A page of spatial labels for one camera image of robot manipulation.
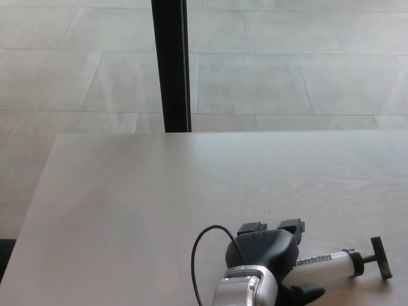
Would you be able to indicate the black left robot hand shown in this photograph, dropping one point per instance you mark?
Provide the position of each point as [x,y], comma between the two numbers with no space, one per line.
[264,250]

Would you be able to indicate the white Franklin hand air pump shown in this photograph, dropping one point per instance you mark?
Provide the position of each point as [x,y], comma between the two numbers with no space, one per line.
[331,263]

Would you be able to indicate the black vertical metal post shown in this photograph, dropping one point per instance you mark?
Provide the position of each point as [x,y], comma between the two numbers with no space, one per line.
[171,63]

